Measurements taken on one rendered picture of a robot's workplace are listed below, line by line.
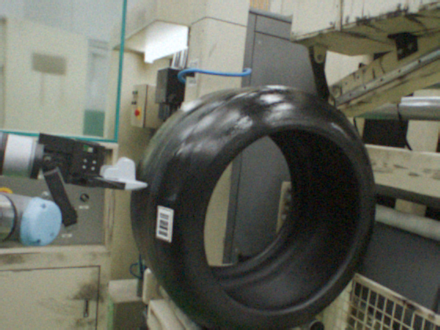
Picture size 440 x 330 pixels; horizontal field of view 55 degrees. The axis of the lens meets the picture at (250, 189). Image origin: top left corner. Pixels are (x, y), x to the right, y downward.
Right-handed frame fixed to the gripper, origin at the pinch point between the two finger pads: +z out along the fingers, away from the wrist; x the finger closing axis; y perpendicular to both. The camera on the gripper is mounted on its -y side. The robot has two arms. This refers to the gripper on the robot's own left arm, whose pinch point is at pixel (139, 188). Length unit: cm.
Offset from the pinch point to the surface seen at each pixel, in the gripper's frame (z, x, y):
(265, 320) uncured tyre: 29.5, -12.1, -22.8
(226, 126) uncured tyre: 11.0, -11.2, 15.6
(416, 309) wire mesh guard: 64, -22, -16
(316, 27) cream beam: 42, 13, 49
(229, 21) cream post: 23, 27, 46
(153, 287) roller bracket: 16.1, 25.1, -30.8
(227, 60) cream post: 25, 28, 36
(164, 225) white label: 3.2, -10.5, -4.9
